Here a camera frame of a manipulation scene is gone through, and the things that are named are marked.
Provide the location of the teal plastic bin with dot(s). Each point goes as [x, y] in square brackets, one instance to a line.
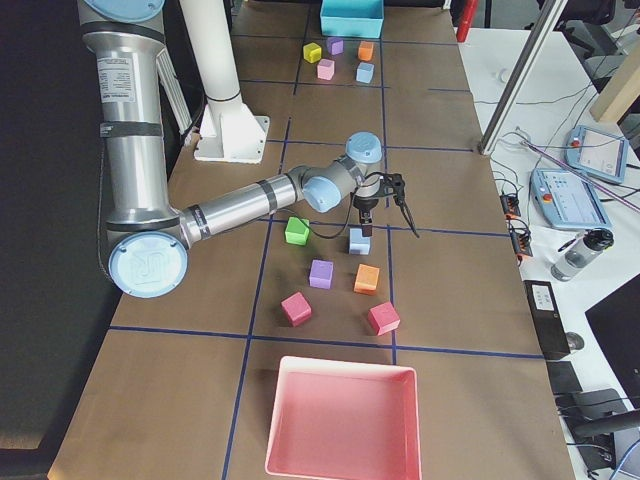
[352, 18]

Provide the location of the light blue block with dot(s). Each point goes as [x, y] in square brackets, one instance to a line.
[359, 244]
[365, 72]

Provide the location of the teach pendant far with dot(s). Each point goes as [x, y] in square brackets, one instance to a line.
[600, 154]

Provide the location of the green foam block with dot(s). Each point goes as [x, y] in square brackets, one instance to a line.
[297, 231]

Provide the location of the white mounting post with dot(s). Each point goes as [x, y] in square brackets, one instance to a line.
[229, 131]

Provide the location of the red foam block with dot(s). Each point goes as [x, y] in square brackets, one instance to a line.
[383, 318]

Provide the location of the yellow foam block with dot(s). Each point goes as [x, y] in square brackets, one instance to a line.
[312, 52]

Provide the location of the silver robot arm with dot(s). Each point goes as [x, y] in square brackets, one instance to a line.
[149, 238]

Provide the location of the purple foam block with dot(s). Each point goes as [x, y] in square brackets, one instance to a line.
[321, 274]
[335, 45]

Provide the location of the orange foam block right side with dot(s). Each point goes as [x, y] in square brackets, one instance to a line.
[366, 279]

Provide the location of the purple foam block right side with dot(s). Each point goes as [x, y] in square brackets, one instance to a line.
[321, 274]

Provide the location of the teach pendant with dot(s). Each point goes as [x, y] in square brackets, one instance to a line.
[600, 154]
[566, 201]

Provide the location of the magenta foam block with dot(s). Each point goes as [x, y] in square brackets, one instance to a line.
[296, 309]

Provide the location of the pink plastic bin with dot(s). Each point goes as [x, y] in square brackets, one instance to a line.
[344, 420]

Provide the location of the black box device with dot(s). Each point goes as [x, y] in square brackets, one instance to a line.
[546, 319]

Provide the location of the teach pendant near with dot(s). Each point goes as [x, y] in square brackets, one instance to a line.
[566, 201]

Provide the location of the pink foam block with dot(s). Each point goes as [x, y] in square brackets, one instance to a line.
[325, 69]

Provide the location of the clear water bottle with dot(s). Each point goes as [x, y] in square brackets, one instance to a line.
[582, 251]

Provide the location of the aluminium frame post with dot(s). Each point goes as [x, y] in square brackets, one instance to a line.
[549, 16]

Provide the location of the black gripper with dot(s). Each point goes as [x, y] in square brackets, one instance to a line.
[364, 204]

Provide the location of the red cylinder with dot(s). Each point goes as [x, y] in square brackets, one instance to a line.
[466, 20]

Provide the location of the purple foam block left side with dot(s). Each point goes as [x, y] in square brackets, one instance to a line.
[335, 45]

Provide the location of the orange foam block left side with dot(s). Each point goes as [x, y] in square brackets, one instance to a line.
[366, 51]

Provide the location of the orange foam block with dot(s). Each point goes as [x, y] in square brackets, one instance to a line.
[366, 51]
[366, 279]

